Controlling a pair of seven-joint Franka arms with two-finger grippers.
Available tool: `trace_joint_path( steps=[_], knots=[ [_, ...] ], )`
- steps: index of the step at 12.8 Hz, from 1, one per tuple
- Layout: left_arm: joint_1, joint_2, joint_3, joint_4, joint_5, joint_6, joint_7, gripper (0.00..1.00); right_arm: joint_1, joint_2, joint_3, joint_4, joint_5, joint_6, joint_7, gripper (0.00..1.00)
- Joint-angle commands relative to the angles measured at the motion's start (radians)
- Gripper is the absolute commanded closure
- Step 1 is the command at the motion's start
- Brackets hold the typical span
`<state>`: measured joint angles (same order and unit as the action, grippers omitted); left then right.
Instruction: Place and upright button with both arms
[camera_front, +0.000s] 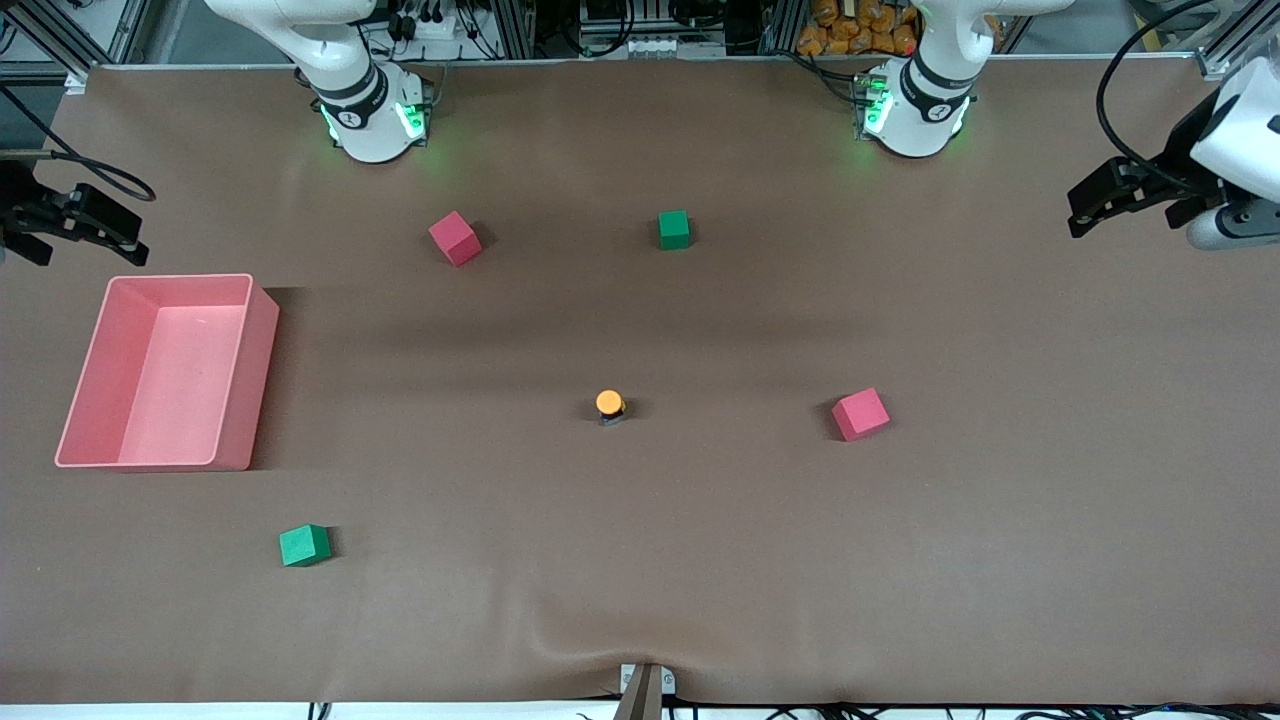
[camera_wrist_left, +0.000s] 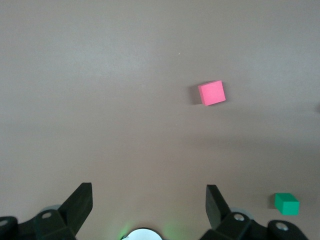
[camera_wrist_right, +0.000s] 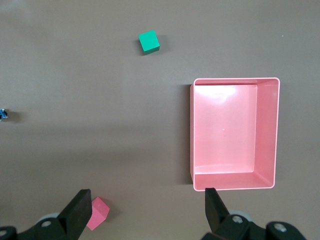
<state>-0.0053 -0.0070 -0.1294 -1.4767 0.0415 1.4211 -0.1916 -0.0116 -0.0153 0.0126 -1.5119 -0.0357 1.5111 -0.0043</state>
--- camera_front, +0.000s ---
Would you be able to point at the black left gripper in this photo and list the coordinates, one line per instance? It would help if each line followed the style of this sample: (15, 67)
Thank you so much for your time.
(1182, 148)

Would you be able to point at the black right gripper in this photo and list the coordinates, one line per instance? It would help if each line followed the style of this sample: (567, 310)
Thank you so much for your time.
(14, 196)

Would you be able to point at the orange push button switch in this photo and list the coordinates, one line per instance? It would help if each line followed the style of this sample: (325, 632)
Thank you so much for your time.
(610, 402)

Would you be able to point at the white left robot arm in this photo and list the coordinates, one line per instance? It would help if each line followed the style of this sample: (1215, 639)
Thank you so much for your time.
(915, 120)

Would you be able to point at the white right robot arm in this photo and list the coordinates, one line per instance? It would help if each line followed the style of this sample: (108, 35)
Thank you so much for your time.
(370, 125)

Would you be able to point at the pink plastic bin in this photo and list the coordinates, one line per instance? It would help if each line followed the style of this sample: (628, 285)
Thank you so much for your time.
(170, 370)

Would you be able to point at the bag of orange snacks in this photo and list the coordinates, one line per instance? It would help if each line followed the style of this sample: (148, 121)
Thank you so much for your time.
(850, 35)

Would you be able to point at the pink cube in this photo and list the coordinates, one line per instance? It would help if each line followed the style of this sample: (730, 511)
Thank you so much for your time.
(860, 414)
(455, 238)

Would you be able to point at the green cube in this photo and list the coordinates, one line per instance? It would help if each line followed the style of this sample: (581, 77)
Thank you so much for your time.
(303, 546)
(674, 230)

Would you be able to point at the aluminium rack profile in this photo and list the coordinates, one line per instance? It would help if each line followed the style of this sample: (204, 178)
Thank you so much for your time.
(515, 25)
(780, 25)

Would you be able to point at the white power strip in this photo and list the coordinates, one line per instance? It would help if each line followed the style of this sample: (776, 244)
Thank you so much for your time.
(435, 27)

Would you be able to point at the white connector block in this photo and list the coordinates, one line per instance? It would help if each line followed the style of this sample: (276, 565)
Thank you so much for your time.
(655, 46)

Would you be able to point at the metal table edge clamp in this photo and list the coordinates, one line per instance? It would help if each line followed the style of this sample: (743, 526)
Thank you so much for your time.
(645, 695)

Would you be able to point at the aluminium frame corner post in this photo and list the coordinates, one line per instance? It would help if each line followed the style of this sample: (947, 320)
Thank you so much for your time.
(1215, 68)
(78, 80)

